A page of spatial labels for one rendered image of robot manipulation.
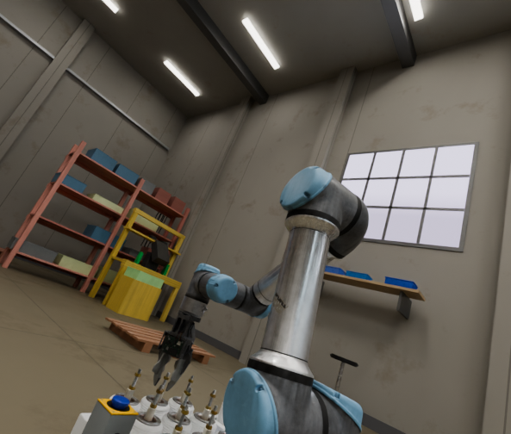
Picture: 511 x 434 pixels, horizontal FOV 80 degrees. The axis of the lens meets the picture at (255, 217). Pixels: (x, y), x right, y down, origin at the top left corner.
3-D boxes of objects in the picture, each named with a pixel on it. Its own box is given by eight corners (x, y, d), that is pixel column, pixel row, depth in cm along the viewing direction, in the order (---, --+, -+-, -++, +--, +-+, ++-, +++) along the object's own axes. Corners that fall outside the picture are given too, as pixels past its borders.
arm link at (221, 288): (252, 285, 87) (233, 282, 96) (220, 270, 81) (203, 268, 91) (242, 313, 84) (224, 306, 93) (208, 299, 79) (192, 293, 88)
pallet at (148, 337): (130, 350, 269) (135, 337, 272) (99, 325, 320) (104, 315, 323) (214, 367, 339) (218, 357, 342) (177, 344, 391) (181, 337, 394)
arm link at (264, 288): (378, 206, 78) (256, 298, 101) (352, 184, 73) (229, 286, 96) (397, 238, 70) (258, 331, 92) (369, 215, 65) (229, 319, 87)
